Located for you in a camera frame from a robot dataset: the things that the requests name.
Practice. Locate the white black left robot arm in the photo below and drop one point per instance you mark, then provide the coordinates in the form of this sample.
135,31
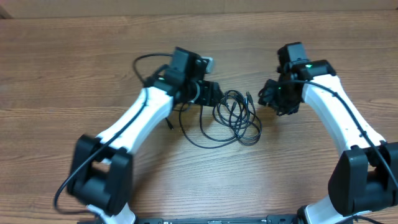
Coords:
101,171

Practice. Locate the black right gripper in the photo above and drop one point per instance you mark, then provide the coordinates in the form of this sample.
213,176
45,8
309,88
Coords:
267,99

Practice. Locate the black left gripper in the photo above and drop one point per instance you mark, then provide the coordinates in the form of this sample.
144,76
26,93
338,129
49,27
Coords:
209,93

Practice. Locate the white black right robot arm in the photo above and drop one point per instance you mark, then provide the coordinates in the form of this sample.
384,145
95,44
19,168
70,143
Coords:
365,177

